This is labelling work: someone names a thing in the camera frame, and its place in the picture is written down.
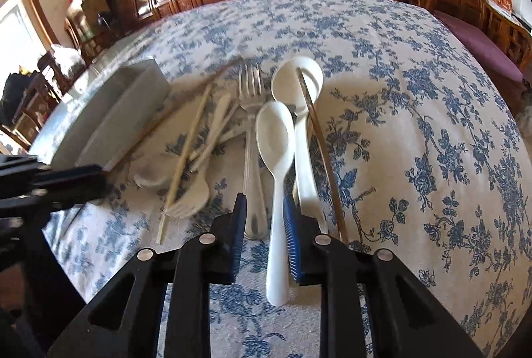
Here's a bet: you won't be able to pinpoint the white plastic fork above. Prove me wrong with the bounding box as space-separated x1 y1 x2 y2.
166 143 217 219

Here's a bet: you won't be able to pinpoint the stainless steel fork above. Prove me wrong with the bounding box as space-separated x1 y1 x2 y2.
238 64 268 240

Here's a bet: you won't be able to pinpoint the dark brown chopstick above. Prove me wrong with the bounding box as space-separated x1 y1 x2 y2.
296 67 348 245
103 56 243 174

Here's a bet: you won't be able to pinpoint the metal rectangular tray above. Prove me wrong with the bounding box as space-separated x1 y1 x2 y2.
30 59 171 170

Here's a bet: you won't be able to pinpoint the large white round spoon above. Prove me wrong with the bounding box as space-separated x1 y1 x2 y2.
271 56 328 234

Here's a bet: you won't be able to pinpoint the small white plastic spoon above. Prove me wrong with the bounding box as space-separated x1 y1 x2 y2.
256 101 295 307

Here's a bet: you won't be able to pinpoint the wooden chair near window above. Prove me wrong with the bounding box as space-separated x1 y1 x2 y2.
1 51 71 151

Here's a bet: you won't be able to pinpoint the blue floral tablecloth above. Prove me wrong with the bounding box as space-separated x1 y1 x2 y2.
45 0 531 357

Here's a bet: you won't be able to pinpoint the metal spoon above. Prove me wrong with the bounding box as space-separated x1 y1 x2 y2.
130 152 179 190

